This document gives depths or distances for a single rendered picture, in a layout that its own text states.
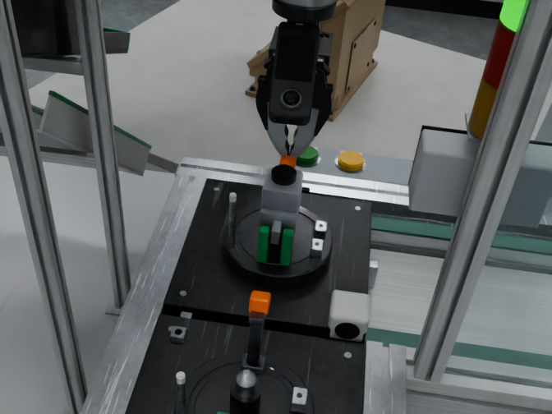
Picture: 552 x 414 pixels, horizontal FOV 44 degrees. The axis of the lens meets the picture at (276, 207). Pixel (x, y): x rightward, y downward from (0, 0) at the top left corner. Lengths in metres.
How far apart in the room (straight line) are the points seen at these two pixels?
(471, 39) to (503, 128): 3.23
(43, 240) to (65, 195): 0.51
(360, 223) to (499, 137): 0.40
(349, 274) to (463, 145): 0.29
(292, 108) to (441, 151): 0.18
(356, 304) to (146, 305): 0.25
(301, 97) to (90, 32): 0.22
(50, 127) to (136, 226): 0.38
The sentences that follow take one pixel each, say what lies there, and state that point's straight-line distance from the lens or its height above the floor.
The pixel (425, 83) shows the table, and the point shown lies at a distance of 1.51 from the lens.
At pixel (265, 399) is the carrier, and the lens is 0.72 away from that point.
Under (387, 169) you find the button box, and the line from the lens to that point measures 1.06.
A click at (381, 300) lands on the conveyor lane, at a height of 0.92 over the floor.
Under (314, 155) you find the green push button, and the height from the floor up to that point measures 0.97.
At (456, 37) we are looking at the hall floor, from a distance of 3.79.
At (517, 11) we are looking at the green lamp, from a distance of 0.56.
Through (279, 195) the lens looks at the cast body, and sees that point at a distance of 0.79.
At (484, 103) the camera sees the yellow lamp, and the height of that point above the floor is 1.29.
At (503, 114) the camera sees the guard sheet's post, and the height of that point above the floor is 1.30.
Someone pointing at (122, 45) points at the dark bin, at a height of 1.20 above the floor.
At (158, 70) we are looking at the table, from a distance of 1.48.
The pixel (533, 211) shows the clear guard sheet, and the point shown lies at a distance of 0.64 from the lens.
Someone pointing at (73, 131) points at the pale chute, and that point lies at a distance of 0.77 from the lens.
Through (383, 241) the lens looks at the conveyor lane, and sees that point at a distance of 0.99.
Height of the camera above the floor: 1.58
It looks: 41 degrees down
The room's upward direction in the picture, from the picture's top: 5 degrees clockwise
